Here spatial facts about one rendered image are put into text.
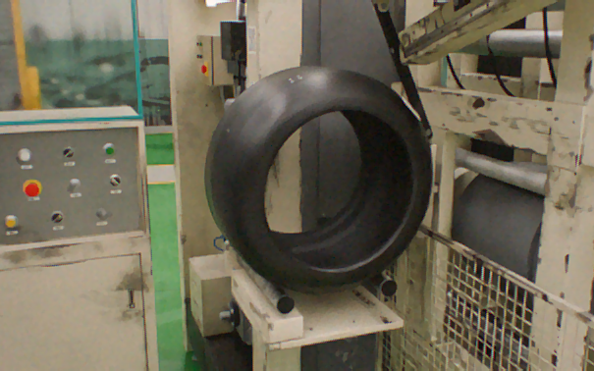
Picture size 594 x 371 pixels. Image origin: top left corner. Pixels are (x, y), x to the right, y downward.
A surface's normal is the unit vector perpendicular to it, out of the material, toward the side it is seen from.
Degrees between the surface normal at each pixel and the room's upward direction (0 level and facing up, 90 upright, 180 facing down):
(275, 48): 90
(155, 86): 90
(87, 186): 90
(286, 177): 90
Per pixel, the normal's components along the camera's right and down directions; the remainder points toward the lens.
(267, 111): -0.23, -0.33
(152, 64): 0.27, 0.24
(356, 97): 0.36, 0.05
